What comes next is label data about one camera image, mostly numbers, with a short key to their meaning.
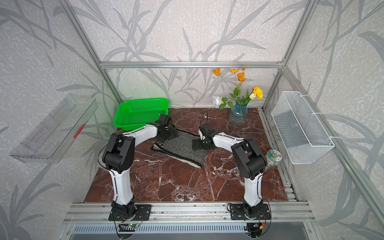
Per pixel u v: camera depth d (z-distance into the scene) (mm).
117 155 535
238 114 1025
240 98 971
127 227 722
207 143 724
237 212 732
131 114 1158
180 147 951
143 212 733
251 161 502
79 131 677
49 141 653
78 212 754
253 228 768
